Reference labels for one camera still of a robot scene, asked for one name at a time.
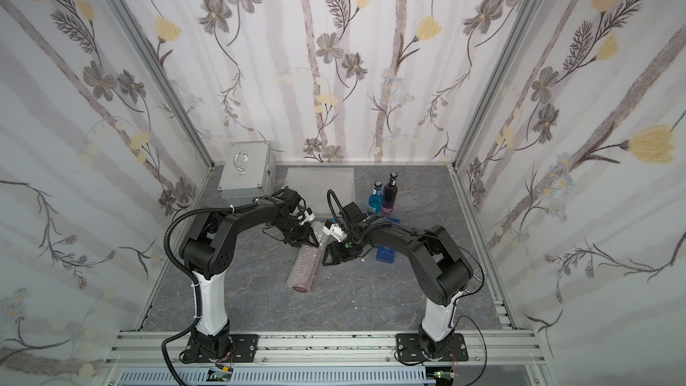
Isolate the blue tape dispenser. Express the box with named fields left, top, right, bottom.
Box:
left=375, top=246, right=396, bottom=264

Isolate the blue glass bottle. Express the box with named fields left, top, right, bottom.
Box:
left=367, top=180, right=383, bottom=216

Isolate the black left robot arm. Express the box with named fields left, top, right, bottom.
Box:
left=163, top=187, right=319, bottom=340

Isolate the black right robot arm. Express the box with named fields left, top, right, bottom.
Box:
left=323, top=216, right=474, bottom=348

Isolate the bubble wrap sheet stack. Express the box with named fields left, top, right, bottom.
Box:
left=285, top=166, right=356, bottom=217

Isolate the silver metal first-aid case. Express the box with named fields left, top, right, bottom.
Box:
left=218, top=141, right=275, bottom=204

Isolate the purple glass bottle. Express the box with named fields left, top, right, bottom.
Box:
left=382, top=171, right=398, bottom=214

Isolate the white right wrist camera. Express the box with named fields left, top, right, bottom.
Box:
left=323, top=222, right=348, bottom=242

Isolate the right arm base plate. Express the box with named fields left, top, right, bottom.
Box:
left=395, top=332, right=469, bottom=364

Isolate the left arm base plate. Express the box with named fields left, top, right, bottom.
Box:
left=180, top=332, right=259, bottom=364

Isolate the aluminium frame rail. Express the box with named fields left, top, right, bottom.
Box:
left=105, top=330, right=546, bottom=367

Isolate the white slotted cable duct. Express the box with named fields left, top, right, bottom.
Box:
left=117, top=366, right=438, bottom=386

